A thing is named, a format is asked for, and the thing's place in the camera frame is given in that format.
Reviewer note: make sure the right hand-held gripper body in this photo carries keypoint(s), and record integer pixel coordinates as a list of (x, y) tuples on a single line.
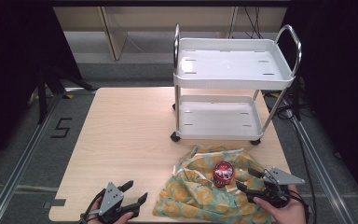
[(281, 179)]

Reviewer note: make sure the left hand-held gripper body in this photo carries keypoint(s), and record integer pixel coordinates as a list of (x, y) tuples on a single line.
[(111, 199)]

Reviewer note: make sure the red round can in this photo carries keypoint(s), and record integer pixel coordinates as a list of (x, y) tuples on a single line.
[(223, 172)]

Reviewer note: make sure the white two-tier cart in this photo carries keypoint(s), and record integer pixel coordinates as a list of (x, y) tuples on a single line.
[(230, 62)]

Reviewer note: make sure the person's left hand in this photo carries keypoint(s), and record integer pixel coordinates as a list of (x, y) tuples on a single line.
[(122, 221)]

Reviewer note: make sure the person's right hand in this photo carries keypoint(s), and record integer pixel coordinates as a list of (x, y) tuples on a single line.
[(289, 214)]

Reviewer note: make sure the green yellow patterned cloth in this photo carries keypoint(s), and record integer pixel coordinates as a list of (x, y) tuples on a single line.
[(195, 196)]

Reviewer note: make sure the black tripod stand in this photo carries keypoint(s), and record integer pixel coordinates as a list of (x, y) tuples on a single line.
[(43, 93)]

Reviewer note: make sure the beige wooden cabinet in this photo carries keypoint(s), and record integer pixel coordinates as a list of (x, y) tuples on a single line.
[(115, 31)]

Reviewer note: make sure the aluminium floor rail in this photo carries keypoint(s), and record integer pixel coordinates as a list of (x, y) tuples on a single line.
[(323, 177), (18, 171)]

